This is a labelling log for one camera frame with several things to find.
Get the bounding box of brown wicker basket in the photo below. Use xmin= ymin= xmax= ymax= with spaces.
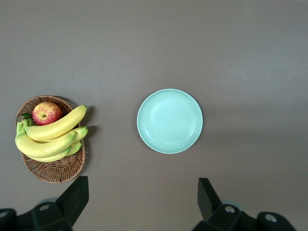
xmin=14 ymin=95 xmax=90 ymax=184

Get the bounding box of pale green round plate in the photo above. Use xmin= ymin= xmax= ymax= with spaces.
xmin=136 ymin=88 xmax=204 ymax=154

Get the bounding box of red yellow apple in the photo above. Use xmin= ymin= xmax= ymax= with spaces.
xmin=32 ymin=102 xmax=63 ymax=126

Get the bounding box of yellow banana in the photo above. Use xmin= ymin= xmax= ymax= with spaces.
xmin=69 ymin=126 xmax=89 ymax=143
xmin=23 ymin=104 xmax=88 ymax=141
xmin=28 ymin=141 xmax=83 ymax=163
xmin=15 ymin=122 xmax=77 ymax=159

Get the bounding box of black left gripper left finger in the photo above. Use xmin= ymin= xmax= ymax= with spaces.
xmin=0 ymin=176 xmax=89 ymax=231

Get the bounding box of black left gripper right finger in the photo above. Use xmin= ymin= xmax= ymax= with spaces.
xmin=194 ymin=178 xmax=295 ymax=231

